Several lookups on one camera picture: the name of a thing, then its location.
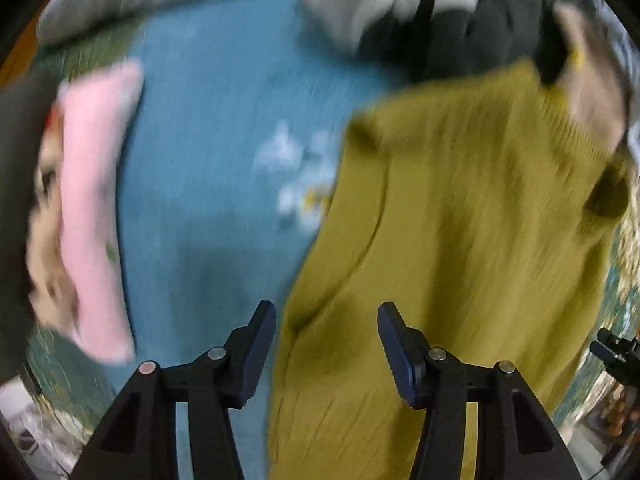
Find olive green knit sweater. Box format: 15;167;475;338
269;60;629;479

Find folded pink garment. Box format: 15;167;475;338
26;58;144;365

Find beige fuzzy sweater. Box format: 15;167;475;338
553;2;630;153

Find blue floral bed sheet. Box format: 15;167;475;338
19;0;640;480

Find folded dark grey garment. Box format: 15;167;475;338
0;70;58;384

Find black white garment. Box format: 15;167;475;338
303;0;568;82

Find orange wooden headboard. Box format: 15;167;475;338
0;15;38;88

